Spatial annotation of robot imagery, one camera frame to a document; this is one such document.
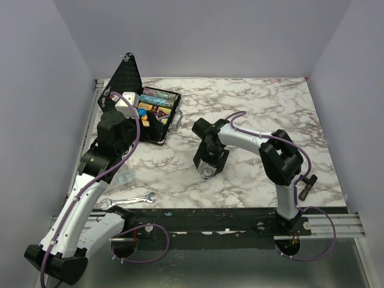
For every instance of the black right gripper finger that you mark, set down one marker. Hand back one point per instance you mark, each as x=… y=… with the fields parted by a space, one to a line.
x=220 y=164
x=200 y=155

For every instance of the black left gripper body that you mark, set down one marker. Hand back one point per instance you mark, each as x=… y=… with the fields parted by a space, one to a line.
x=132 y=130

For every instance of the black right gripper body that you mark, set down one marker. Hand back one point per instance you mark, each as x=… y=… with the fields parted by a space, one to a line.
x=212 y=156

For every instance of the red triangular dealer button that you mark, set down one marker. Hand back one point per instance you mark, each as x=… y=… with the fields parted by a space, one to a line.
x=163 y=116

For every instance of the blue white poker chip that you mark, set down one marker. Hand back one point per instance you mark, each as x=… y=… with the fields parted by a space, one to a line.
x=207 y=173

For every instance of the black poker set case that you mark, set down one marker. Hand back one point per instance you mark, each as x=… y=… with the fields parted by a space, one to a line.
x=127 y=79

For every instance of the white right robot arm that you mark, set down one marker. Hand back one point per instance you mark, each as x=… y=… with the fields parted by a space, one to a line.
x=281 y=159

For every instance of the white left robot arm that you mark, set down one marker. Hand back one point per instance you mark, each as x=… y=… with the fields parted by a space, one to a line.
x=64 y=252

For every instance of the clear plastic screw box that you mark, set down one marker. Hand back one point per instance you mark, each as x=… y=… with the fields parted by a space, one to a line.
x=124 y=175

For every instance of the silver combination wrench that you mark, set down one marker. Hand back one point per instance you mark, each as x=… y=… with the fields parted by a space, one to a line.
x=107 y=203

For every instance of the black mounting base plate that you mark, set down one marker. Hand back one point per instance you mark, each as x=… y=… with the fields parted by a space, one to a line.
x=206 y=229

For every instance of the black T-handle tool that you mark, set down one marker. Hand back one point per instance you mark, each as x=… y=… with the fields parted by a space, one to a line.
x=309 y=183

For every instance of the aluminium extrusion rail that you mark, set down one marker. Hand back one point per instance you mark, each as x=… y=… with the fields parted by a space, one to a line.
x=345 y=226

